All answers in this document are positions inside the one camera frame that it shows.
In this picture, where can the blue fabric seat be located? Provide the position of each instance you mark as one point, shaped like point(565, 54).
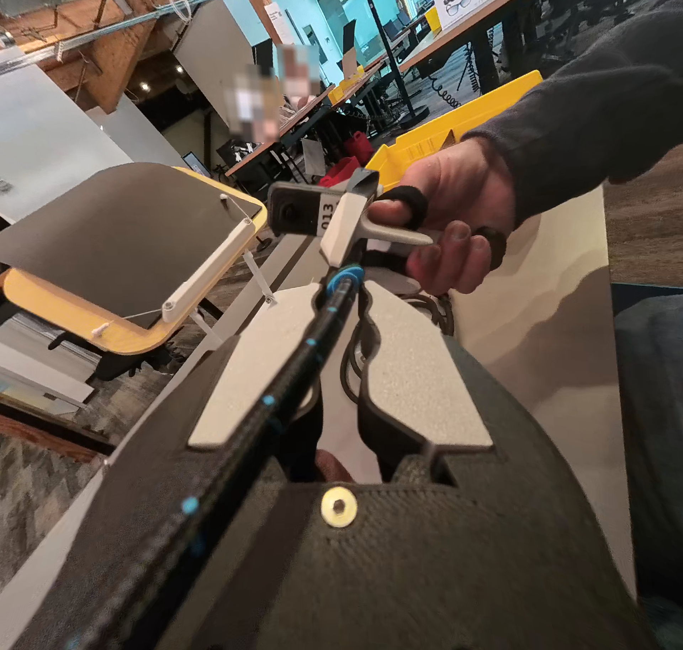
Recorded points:
point(646, 296)

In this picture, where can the red plastic bin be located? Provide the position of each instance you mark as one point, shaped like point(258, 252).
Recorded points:
point(360, 143)
point(342, 168)

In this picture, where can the person's right hand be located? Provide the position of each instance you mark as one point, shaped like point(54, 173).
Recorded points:
point(459, 213)

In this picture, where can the yellow plastic bin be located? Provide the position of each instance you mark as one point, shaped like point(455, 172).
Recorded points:
point(448, 127)

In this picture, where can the dark monitor with wooden back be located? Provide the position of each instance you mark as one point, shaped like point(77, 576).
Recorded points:
point(117, 245)

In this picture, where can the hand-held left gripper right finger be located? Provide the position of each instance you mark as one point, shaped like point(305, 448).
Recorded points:
point(427, 389)

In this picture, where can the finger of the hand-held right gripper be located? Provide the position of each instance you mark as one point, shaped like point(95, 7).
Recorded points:
point(347, 223)

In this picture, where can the person's right forearm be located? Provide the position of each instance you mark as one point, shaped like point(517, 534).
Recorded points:
point(576, 106)

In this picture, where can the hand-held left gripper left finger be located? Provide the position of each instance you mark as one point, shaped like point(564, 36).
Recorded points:
point(251, 389)

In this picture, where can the background wooden desk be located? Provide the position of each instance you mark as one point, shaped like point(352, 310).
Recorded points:
point(299, 117)
point(448, 31)

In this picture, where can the small dark screen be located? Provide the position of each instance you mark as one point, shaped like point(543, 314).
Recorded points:
point(197, 165)

